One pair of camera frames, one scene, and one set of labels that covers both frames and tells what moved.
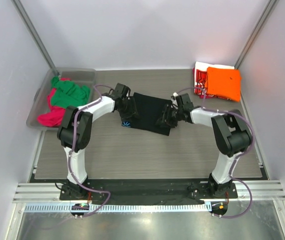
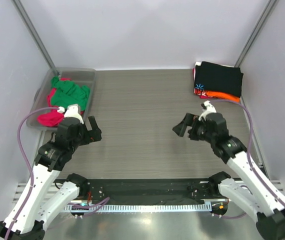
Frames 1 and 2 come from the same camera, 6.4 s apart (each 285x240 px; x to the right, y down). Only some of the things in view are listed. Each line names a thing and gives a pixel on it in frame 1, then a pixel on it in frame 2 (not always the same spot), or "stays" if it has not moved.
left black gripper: [131, 111] → [87, 139]
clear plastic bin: [86, 76] stays
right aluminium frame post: [267, 13] stays
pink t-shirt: [55, 116] stays
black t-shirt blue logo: [150, 109] → [215, 77]
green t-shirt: [68, 94] stays
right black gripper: [165, 119] → [180, 129]
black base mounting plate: [148, 191] stays
